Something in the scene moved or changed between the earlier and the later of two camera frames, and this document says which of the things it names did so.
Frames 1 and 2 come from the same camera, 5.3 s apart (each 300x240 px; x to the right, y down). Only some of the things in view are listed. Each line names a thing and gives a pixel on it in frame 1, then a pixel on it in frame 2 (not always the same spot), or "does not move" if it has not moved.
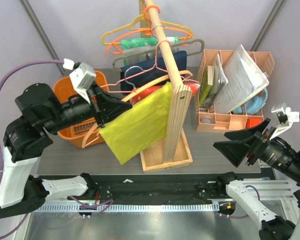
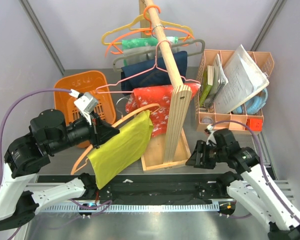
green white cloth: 146,41 does not move
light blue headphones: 254,104 does not move
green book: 207,82 does not move
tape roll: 207,120 does not move
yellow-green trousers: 143,126 -> 115,154
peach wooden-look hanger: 127,99 -> 156,107
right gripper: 235,149 -> 194,160
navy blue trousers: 138,75 does not move
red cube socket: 252,122 does not move
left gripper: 110,107 -> 100,129
